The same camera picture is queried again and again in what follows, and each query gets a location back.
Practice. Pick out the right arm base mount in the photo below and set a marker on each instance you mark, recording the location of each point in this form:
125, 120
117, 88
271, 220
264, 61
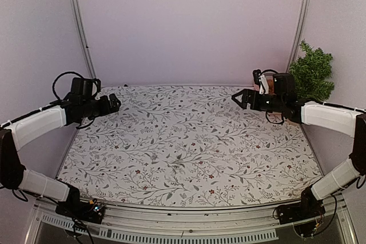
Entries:
306, 217

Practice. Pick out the small green christmas tree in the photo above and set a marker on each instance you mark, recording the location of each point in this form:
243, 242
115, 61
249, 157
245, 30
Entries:
312, 73

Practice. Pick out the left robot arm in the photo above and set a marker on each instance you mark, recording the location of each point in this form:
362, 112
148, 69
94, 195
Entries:
81, 102

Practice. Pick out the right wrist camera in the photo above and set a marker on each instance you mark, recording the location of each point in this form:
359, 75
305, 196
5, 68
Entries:
258, 73

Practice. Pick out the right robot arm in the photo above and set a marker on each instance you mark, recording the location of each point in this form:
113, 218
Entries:
346, 120

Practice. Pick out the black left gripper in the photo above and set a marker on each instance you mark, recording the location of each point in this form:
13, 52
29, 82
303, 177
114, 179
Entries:
107, 109

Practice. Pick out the floral patterned table mat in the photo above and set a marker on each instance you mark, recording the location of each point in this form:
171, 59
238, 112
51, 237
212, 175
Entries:
188, 146

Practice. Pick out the pink plastic basket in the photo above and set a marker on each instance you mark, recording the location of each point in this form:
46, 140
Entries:
271, 84

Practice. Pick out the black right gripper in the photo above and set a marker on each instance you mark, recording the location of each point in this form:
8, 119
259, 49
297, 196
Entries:
246, 93

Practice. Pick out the front aluminium rail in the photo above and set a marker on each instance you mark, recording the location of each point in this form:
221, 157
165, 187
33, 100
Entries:
123, 223

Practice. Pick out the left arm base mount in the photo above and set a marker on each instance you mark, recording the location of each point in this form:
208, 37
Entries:
92, 211

